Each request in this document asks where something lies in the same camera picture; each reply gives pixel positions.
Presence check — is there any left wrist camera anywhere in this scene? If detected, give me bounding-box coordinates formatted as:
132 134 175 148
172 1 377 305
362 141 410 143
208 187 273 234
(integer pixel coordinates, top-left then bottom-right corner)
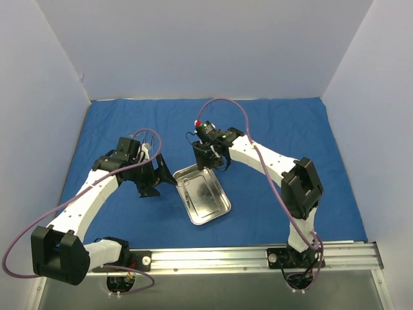
114 137 141 161

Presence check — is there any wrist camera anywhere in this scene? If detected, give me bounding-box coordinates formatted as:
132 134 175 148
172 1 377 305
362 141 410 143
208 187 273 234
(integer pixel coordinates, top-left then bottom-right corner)
195 121 217 143
114 137 141 161

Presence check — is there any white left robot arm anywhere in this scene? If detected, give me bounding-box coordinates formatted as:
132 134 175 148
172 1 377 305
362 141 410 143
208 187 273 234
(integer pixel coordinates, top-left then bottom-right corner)
30 154 177 285

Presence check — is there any stainless steel instrument tray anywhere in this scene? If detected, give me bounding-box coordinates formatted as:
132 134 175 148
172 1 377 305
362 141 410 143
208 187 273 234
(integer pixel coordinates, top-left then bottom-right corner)
173 164 232 225

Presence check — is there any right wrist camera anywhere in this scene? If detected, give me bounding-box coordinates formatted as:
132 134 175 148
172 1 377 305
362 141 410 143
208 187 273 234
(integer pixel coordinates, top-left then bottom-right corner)
195 121 217 143

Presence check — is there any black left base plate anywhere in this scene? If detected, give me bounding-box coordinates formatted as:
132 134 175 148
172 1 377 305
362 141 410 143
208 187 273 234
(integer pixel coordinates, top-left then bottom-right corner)
126 250 152 272

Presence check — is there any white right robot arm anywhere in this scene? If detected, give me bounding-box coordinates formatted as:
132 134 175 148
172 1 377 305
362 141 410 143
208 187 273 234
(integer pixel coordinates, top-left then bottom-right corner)
192 121 323 267

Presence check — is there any blue surgical drape cloth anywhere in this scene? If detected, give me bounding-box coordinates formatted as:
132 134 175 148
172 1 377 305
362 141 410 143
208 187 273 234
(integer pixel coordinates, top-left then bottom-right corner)
61 98 367 249

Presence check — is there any aluminium front rail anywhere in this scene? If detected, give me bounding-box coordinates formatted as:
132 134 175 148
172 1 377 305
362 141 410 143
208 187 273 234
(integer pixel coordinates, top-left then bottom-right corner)
86 242 383 281

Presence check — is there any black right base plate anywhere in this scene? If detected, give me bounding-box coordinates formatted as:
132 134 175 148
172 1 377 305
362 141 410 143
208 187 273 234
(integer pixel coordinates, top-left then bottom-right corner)
266 246 325 269

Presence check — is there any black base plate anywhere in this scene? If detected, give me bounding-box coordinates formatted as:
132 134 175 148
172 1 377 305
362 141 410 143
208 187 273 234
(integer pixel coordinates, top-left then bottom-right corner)
266 246 325 269
126 250 152 272

